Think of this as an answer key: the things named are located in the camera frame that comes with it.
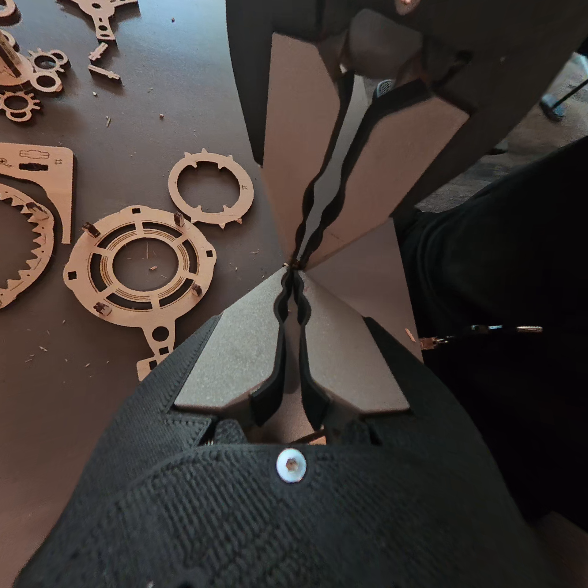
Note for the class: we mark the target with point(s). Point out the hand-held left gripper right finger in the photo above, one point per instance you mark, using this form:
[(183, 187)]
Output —
[(358, 358)]

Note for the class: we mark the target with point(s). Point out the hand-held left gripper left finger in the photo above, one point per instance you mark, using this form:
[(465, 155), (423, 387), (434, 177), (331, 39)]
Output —
[(229, 358)]

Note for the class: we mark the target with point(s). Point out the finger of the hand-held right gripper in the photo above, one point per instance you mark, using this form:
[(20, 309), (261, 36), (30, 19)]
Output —
[(404, 147), (294, 115)]

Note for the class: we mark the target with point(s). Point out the round slotted wooden plate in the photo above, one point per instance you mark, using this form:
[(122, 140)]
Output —
[(82, 271)]

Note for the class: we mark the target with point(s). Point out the wooden arm piece with holes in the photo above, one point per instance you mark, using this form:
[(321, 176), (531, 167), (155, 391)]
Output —
[(99, 18)]

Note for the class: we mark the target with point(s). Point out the wood sliver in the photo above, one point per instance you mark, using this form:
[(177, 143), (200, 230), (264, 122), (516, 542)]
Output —
[(409, 335)]

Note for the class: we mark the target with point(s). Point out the black swivel office chair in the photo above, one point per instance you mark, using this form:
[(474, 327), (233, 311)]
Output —
[(551, 108)]

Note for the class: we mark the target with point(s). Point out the short wooden connector piece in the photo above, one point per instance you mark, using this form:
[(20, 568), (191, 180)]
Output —
[(98, 51), (104, 72)]

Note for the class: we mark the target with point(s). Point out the wooden looped disc spindle assembly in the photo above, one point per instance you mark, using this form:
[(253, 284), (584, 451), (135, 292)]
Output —
[(9, 55)]

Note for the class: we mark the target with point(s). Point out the wooden frame offcut sheet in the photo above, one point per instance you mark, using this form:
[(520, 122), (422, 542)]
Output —
[(62, 197)]

